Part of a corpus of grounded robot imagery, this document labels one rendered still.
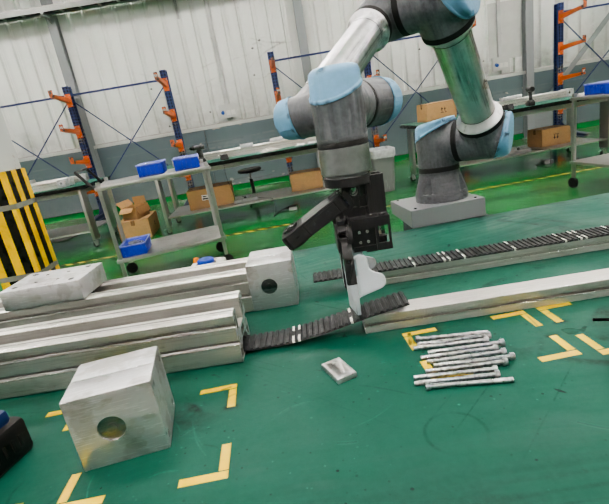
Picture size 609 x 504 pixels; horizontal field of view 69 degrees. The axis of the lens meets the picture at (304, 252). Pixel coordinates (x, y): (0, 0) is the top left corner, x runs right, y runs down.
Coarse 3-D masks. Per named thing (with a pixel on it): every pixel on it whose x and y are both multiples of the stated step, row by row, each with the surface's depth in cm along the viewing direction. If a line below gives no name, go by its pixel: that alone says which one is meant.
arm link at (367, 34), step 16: (368, 0) 94; (384, 0) 92; (352, 16) 94; (368, 16) 91; (384, 16) 92; (352, 32) 88; (368, 32) 89; (384, 32) 93; (336, 48) 85; (352, 48) 85; (368, 48) 88; (320, 64) 84; (304, 96) 75; (288, 112) 76; (304, 112) 74; (288, 128) 78; (304, 128) 76
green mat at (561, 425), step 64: (320, 256) 114; (384, 256) 106; (576, 256) 87; (256, 320) 84; (512, 320) 68; (576, 320) 65; (192, 384) 66; (256, 384) 63; (320, 384) 61; (384, 384) 58; (512, 384) 54; (576, 384) 52; (64, 448) 57; (192, 448) 53; (256, 448) 51; (320, 448) 49; (384, 448) 48; (448, 448) 46; (512, 448) 45; (576, 448) 43
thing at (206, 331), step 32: (64, 320) 77; (96, 320) 75; (128, 320) 75; (160, 320) 70; (192, 320) 68; (224, 320) 68; (0, 352) 69; (32, 352) 69; (64, 352) 70; (96, 352) 69; (128, 352) 69; (160, 352) 69; (192, 352) 69; (224, 352) 69; (0, 384) 70; (32, 384) 70; (64, 384) 70
